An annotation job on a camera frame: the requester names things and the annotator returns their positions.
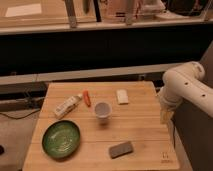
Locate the dark grey eraser block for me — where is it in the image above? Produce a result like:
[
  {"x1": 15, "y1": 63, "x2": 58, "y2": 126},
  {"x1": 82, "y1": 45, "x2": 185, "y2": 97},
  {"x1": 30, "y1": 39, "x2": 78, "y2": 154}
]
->
[{"x1": 109, "y1": 141, "x2": 134, "y2": 159}]

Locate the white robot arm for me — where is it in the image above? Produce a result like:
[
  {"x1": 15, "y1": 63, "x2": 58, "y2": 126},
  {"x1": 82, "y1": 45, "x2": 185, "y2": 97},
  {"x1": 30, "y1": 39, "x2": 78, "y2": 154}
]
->
[{"x1": 157, "y1": 61, "x2": 213, "y2": 124}]

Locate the white paper cup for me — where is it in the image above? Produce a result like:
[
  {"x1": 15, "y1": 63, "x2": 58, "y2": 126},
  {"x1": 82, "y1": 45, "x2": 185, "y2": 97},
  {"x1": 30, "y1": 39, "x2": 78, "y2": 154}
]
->
[{"x1": 94, "y1": 102, "x2": 111, "y2": 119}]

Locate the orange carrot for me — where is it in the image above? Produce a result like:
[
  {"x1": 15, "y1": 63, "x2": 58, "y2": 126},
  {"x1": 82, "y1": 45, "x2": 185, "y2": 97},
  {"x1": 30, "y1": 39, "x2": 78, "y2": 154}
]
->
[{"x1": 83, "y1": 91, "x2": 91, "y2": 107}]

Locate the white tube bottle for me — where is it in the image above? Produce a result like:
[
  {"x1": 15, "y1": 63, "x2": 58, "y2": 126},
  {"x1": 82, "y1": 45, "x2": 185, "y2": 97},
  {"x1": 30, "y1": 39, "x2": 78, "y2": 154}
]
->
[{"x1": 54, "y1": 94, "x2": 82, "y2": 119}]

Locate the green ceramic plate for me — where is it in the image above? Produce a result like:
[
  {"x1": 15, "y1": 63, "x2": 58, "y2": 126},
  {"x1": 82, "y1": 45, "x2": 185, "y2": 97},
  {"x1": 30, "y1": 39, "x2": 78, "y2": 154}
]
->
[{"x1": 42, "y1": 120, "x2": 81, "y2": 159}]

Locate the black cable on floor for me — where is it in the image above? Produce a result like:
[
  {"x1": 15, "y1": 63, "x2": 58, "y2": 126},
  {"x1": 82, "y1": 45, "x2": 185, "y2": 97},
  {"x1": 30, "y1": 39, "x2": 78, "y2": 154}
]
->
[{"x1": 0, "y1": 108, "x2": 41, "y2": 121}]

